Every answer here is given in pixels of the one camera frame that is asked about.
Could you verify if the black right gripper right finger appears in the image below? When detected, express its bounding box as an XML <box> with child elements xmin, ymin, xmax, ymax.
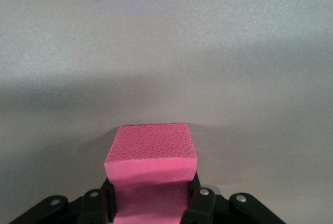
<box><xmin>181</xmin><ymin>173</ymin><xmax>216</xmax><ymax>224</ymax></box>

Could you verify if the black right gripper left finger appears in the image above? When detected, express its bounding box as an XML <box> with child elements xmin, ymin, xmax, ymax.
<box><xmin>76</xmin><ymin>178</ymin><xmax>116</xmax><ymax>224</ymax></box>

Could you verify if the red foam cube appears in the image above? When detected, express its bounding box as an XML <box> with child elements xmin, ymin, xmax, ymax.
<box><xmin>104</xmin><ymin>122</ymin><xmax>198</xmax><ymax>224</ymax></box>

